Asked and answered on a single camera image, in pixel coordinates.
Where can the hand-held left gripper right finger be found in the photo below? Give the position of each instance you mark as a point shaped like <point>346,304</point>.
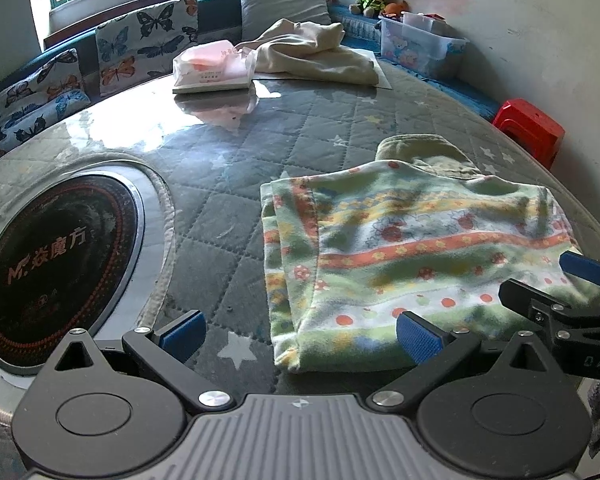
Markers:
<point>417,338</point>

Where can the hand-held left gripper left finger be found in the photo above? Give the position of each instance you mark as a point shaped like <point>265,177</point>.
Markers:
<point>185,336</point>

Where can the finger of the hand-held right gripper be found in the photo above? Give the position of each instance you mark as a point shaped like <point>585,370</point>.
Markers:
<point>525,297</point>
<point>587,269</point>

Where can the green patterned fleece garment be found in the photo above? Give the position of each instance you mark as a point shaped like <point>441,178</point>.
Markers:
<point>380,260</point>

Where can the round black induction cooktop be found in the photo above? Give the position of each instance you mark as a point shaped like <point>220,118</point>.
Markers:
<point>55,270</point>

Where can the red plastic stool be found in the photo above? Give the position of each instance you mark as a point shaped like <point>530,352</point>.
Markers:
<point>530,125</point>

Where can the clear plastic storage box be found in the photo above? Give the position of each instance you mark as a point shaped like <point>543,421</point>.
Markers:
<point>420,50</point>

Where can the pink tissue pack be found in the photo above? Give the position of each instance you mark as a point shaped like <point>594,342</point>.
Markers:
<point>210,65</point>

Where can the small butterfly print cushion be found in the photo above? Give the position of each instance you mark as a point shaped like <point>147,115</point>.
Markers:
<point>40,100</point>

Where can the large butterfly print cushion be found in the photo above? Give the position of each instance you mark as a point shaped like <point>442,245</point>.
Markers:
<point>145,45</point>

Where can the white small container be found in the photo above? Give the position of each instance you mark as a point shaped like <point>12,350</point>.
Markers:
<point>416,20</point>

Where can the beige cloth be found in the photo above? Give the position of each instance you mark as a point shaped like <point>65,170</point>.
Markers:
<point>320,55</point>

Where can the orange plush toy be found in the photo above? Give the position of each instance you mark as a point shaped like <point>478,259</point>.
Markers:
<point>396,9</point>

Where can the blue sofa bench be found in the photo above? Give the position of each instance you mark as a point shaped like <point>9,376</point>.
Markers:
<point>220,15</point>

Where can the grey pillow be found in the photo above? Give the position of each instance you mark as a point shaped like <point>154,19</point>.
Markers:
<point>285,10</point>

